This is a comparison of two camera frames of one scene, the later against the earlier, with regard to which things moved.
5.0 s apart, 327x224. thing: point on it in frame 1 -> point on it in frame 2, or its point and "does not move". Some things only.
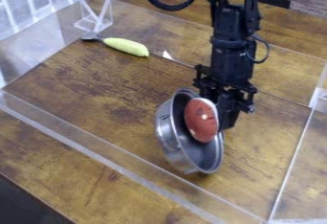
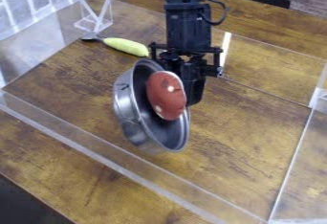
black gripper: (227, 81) -> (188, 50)
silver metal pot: (192, 157) -> (140, 123)
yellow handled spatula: (119, 44) does not move
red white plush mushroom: (202, 120) -> (167, 97)
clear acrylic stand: (92, 21) does not move
